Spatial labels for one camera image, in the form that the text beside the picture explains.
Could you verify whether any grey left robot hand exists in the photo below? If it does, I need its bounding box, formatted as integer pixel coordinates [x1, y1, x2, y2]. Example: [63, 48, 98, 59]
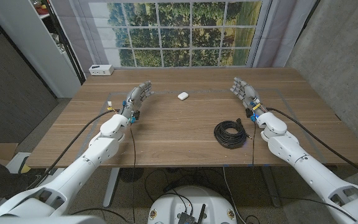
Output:
[121, 80, 154, 124]

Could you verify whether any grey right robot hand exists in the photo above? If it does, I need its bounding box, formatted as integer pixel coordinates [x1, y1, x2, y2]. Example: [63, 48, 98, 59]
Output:
[229, 77, 267, 122]

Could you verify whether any white power strip box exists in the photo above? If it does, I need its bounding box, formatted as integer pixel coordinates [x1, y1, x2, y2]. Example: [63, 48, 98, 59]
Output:
[88, 64, 115, 77]

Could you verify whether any printed window backdrop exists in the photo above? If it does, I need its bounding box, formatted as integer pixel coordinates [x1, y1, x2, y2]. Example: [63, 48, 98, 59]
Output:
[50, 0, 318, 75]

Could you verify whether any white table leg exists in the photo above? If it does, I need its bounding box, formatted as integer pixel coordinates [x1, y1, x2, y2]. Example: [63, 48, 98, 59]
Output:
[103, 167, 121, 208]

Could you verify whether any grey table leg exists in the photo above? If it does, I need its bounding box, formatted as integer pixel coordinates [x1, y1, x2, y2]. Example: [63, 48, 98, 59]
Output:
[261, 166, 282, 208]

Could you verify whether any white shelf cabinet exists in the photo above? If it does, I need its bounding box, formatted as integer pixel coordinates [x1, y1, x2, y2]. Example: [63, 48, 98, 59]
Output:
[0, 0, 86, 99]

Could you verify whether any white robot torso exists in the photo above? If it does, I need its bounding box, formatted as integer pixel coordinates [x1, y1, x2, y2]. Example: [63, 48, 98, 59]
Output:
[147, 185, 238, 224]

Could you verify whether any black module with antenna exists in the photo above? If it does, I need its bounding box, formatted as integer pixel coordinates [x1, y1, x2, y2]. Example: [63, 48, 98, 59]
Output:
[177, 203, 206, 224]

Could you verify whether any coiled black power cable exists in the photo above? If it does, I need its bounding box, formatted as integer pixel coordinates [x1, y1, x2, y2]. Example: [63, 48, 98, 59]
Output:
[213, 118, 253, 149]

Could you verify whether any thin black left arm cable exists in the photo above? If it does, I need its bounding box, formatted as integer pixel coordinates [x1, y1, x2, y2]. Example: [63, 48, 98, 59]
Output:
[129, 123, 137, 224]

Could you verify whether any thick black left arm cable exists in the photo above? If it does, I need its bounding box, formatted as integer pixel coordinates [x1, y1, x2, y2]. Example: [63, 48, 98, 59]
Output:
[26, 101, 121, 190]

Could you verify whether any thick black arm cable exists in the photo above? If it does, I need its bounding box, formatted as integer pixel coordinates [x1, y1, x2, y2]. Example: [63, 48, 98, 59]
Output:
[265, 107, 358, 184]
[26, 101, 121, 190]

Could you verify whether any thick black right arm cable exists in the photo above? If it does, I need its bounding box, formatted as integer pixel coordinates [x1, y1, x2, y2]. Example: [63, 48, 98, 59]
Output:
[265, 107, 358, 184]

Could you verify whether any grey floor cable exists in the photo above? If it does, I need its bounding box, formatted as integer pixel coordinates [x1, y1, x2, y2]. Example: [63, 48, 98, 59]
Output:
[222, 166, 239, 220]

